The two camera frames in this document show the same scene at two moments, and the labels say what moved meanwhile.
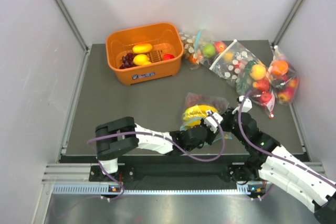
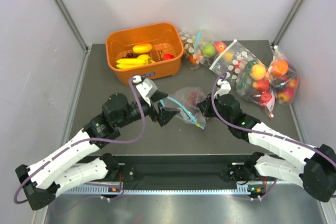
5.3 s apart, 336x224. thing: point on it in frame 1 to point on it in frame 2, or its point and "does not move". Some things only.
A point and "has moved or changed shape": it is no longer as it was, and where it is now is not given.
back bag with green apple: x=200 y=50 does not move
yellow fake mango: x=142 y=48 does not move
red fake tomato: x=167 y=56 does not move
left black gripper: x=211 y=134 to x=164 y=116
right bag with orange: x=284 y=77 does not move
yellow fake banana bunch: x=193 y=115 to x=127 y=63
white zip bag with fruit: x=249 y=75 does not move
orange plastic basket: x=145 y=53 does not move
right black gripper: x=227 y=115 to x=205 y=108
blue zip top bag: x=195 y=107 has moved or changed shape
